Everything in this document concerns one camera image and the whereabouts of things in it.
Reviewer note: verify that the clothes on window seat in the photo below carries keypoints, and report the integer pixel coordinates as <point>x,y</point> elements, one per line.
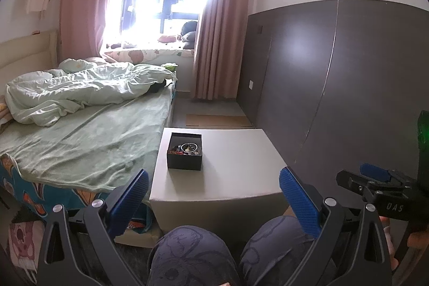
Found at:
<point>122,45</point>

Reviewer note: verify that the light green duvet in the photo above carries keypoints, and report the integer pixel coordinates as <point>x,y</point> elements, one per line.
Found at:
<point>83,88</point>

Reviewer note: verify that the black jewelry box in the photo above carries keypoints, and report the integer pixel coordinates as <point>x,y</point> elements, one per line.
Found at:
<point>184,163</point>

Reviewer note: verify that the black cushion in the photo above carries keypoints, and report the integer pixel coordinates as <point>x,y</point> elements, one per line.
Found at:
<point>189,27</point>

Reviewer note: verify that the pink floral floor mat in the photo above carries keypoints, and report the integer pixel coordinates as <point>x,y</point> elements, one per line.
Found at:
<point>25,245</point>

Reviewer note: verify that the teal cartoon fitted sheet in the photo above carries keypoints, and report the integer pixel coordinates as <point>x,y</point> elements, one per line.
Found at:
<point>30,195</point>

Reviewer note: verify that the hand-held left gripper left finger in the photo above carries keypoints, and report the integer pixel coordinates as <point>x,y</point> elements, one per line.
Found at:
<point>129,202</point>

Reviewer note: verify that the person's left leg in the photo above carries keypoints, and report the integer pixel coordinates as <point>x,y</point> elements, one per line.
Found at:
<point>191,259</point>

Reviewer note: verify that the flattened cardboard sheet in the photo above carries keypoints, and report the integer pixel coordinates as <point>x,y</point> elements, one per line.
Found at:
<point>218,121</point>

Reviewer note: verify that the grey cushion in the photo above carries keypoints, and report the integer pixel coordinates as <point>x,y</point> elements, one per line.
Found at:
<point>188,40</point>

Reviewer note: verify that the bed with green sheet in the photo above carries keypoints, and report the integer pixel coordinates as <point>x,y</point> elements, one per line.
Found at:
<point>94,145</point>

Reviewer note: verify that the green tissue box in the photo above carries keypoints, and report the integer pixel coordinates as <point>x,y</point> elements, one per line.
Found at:
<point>170,66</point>

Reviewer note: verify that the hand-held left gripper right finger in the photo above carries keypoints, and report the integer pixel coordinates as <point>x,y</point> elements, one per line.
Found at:
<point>298,199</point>

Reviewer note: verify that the beige headboard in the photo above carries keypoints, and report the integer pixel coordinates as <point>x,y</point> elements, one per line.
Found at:
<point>26,54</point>

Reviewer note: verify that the person's knees in dark trousers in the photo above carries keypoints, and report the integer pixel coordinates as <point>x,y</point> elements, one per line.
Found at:
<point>274,256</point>

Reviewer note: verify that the pink curtain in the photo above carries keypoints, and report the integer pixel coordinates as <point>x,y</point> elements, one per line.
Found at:
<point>221,38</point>
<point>87,4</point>

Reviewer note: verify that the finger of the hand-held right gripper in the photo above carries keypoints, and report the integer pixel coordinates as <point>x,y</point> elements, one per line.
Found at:
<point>352,182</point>
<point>375,172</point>

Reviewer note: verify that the person's right hand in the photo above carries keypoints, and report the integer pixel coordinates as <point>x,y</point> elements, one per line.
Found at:
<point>420,240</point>

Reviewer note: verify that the white side table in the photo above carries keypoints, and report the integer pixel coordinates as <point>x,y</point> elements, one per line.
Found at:
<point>234,165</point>

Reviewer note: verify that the pink patterned cloth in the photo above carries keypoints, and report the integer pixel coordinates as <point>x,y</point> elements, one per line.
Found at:
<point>4,111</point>

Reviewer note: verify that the floral window seat cushion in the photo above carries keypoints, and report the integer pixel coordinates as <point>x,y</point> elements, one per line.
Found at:
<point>147,54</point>

